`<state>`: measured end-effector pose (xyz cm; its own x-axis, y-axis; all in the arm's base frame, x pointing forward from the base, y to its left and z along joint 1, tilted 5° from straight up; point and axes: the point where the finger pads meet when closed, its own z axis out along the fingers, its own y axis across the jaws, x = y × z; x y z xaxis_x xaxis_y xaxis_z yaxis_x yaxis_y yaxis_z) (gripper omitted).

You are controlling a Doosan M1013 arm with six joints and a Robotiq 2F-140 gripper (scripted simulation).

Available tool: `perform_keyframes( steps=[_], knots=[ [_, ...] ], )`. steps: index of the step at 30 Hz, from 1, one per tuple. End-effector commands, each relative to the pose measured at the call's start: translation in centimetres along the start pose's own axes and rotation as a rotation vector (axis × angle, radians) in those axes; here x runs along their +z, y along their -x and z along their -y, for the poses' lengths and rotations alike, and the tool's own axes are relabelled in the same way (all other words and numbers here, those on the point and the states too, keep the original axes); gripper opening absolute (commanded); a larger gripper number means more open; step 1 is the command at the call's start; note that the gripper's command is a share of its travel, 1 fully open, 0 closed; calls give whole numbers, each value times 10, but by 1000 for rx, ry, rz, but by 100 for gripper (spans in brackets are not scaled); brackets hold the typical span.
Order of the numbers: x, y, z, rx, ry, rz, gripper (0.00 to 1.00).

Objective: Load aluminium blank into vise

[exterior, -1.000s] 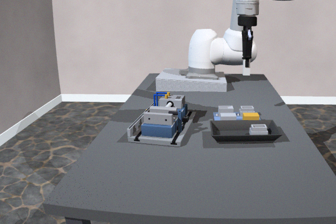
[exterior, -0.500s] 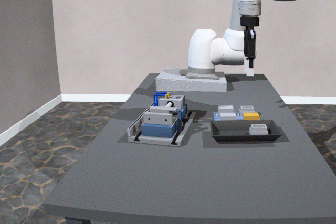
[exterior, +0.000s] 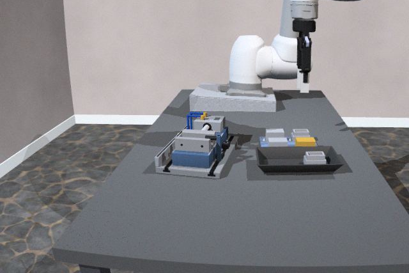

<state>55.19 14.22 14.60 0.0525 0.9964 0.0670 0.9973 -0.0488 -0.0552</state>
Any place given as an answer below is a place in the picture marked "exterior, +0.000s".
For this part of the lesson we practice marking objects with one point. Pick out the yellow rectangular block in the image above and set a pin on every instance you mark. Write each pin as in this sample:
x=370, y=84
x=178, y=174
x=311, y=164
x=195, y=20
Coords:
x=305, y=141

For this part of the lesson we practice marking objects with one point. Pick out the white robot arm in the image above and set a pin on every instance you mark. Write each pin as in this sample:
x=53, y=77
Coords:
x=251, y=60

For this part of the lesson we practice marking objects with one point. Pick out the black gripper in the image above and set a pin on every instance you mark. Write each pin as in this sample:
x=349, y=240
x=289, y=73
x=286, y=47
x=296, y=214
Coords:
x=303, y=52

